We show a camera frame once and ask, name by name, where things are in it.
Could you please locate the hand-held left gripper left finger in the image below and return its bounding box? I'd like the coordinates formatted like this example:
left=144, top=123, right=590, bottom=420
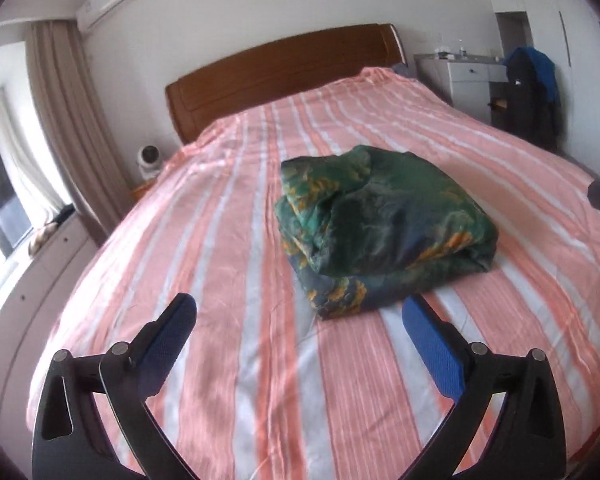
left=31, top=292, right=199, bottom=480

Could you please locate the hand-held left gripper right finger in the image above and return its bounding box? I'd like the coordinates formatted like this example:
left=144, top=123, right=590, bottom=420
left=395, top=294, right=567, bottom=480

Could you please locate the green printed padded jacket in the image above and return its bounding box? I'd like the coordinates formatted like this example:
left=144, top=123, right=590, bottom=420
left=274, top=144, right=499, bottom=322

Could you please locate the pink striped bed sheet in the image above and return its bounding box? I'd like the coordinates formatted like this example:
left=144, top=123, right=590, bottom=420
left=26, top=66, right=600, bottom=480

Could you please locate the dark jacket on chair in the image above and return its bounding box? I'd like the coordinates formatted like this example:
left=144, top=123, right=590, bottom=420
left=490, top=50, right=557, bottom=149

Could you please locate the blue garment on chair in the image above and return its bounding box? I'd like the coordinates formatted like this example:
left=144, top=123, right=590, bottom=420
left=524, top=47, right=561, bottom=107

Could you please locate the dark chair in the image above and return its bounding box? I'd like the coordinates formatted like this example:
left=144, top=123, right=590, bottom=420
left=487, top=95, right=512, bottom=129

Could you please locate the white wardrobe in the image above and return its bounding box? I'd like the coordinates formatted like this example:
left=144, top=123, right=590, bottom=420
left=477, top=0, right=600, bottom=176

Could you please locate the white window bench cabinet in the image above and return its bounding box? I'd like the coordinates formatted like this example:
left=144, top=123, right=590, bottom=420
left=0, top=212, right=101, bottom=461

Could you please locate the white desk with drawers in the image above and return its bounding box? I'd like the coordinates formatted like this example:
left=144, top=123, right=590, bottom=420
left=414, top=52, right=511, bottom=123

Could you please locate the small white fan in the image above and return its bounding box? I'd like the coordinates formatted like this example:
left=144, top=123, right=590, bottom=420
left=136, top=145, right=165, bottom=180

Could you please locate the window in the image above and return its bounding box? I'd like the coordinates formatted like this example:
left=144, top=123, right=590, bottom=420
left=0, top=105, right=34, bottom=261

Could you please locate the white sheer curtain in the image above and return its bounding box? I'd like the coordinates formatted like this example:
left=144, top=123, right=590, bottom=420
left=0, top=89, right=69, bottom=222

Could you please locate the beige curtain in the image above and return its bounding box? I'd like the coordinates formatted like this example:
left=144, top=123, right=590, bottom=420
left=26, top=20, right=136, bottom=247

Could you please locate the wooden headboard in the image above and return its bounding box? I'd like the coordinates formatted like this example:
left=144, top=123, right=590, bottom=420
left=165, top=23, right=409, bottom=146

